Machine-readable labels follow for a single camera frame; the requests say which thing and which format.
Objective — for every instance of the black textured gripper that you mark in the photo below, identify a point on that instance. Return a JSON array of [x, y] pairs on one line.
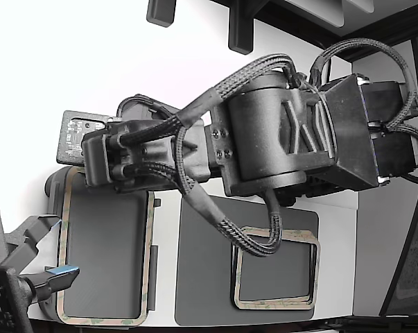
[[153, 163]]

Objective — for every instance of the black six-joint robot arm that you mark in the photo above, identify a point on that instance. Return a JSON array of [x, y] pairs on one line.
[[264, 138]]

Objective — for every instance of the flat grey tray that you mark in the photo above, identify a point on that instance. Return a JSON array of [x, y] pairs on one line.
[[201, 270]]

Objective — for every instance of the light grey panel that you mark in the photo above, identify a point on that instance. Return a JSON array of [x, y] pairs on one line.
[[361, 5], [316, 10]]

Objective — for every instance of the grey frame holder with rails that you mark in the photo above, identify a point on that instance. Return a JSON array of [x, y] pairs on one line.
[[104, 249]]

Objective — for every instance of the black wrist camera board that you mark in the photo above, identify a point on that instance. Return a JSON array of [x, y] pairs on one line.
[[70, 138]]

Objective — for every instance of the dark enclosure frame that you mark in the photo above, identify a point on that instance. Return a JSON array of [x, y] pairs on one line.
[[385, 21]]

